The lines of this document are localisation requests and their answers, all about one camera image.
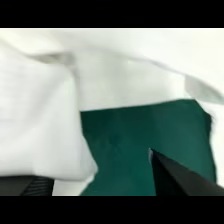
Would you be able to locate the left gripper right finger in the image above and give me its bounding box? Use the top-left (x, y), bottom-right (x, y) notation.
top-left (148, 147), bottom-right (224, 197)

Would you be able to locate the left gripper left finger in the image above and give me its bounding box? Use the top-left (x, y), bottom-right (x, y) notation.
top-left (0, 175), bottom-right (55, 197)

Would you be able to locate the white shirt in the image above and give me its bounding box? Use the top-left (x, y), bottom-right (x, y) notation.
top-left (0, 28), bottom-right (224, 197)

